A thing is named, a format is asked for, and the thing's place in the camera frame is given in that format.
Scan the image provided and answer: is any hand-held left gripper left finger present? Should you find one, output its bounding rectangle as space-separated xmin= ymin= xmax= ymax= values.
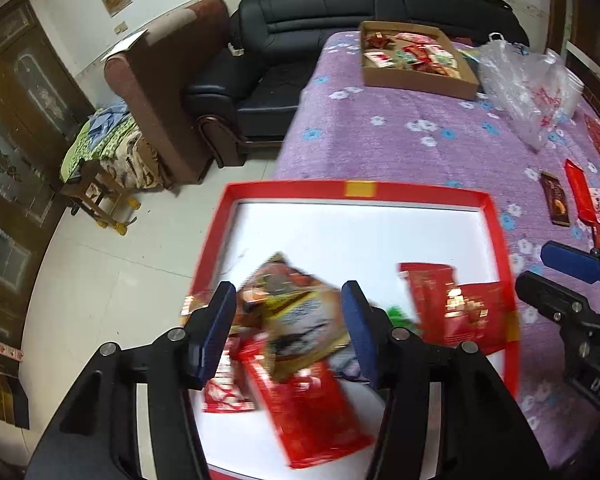
xmin=32 ymin=281 xmax=237 ymax=480

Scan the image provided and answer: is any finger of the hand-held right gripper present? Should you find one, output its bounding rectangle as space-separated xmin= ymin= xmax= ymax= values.
xmin=541 ymin=241 xmax=600 ymax=285
xmin=515 ymin=271 xmax=593 ymax=333

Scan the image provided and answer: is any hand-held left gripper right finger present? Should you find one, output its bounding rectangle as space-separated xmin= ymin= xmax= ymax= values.
xmin=341 ymin=281 xmax=551 ymax=480

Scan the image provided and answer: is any green snack packet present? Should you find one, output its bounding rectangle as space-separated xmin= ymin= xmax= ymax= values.
xmin=386 ymin=305 xmax=421 ymax=336

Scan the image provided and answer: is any brown chocolate bar packet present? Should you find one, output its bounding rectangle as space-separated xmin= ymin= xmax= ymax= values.
xmin=539 ymin=171 xmax=572 ymax=226

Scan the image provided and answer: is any red white patterned packet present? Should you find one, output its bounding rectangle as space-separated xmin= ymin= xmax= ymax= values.
xmin=202 ymin=340 xmax=256 ymax=413

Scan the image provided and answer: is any long red snack packet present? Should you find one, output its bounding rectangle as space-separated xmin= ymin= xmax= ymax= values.
xmin=240 ymin=340 xmax=376 ymax=470
xmin=564 ymin=159 xmax=600 ymax=248

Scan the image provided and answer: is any red gold-print snack packet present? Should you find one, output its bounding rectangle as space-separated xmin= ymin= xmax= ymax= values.
xmin=445 ymin=282 xmax=518 ymax=356

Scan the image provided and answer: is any brown snack packet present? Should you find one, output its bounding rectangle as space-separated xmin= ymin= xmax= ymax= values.
xmin=237 ymin=255 xmax=353 ymax=383

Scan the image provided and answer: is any large red snack packet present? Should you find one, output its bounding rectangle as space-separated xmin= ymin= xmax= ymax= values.
xmin=397 ymin=262 xmax=461 ymax=346

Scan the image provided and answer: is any red and white box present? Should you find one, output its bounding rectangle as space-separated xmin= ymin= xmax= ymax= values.
xmin=180 ymin=180 xmax=522 ymax=480

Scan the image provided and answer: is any white plastic jar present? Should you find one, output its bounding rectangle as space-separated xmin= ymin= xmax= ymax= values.
xmin=555 ymin=67 xmax=586 ymax=118

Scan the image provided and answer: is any wooden stool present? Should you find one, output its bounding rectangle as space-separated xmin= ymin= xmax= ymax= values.
xmin=60 ymin=160 xmax=141 ymax=236

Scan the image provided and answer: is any clear plastic bag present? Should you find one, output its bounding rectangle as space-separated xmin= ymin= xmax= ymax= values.
xmin=478 ymin=32 xmax=581 ymax=153

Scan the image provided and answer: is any purple floral tablecloth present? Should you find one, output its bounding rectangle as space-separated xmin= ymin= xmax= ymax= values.
xmin=272 ymin=30 xmax=600 ymax=471

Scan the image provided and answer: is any red white floor strip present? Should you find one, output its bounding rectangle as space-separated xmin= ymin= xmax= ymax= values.
xmin=0 ymin=332 xmax=26 ymax=363

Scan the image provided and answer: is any pile of folded cloths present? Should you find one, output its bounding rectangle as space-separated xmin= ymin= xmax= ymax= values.
xmin=60 ymin=102 xmax=163 ymax=191

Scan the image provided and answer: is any dark wooden cabinet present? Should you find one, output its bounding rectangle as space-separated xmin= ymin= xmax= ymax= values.
xmin=0 ymin=365 xmax=31 ymax=431

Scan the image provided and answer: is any cardboard box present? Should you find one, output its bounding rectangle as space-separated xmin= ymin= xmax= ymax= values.
xmin=358 ymin=21 xmax=481 ymax=102

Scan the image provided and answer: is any pile of assorted snack packets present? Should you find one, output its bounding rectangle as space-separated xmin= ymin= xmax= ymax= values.
xmin=362 ymin=31 xmax=463 ymax=80

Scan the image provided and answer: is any brown armchair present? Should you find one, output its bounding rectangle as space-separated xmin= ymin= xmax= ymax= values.
xmin=104 ymin=0 xmax=231 ymax=186

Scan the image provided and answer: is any wooden door with glass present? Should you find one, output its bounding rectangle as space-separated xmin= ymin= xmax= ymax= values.
xmin=0 ymin=0 xmax=96 ymax=311

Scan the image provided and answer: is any white paper sheet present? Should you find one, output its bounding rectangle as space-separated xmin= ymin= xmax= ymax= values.
xmin=107 ymin=30 xmax=148 ymax=56

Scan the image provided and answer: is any black leather sofa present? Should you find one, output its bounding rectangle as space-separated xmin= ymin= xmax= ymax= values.
xmin=182 ymin=0 xmax=531 ymax=168

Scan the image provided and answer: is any wooden door frame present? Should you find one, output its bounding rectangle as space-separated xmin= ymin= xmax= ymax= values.
xmin=547 ymin=0 xmax=586 ymax=76

